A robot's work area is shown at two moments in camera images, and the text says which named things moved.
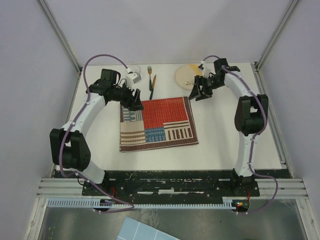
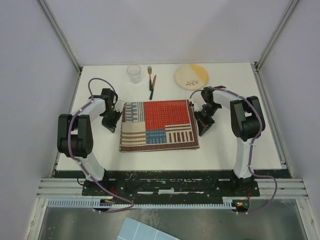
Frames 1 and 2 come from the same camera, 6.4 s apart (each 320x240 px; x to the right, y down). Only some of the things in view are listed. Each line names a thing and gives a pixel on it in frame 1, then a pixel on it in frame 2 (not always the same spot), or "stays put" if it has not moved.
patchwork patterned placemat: [163, 123] stays put
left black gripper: [129, 103] → [111, 126]
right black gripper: [199, 80] → [203, 125]
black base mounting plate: [203, 183] stays put
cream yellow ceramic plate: [185, 76] stays put
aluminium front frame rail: [71, 188] stays put
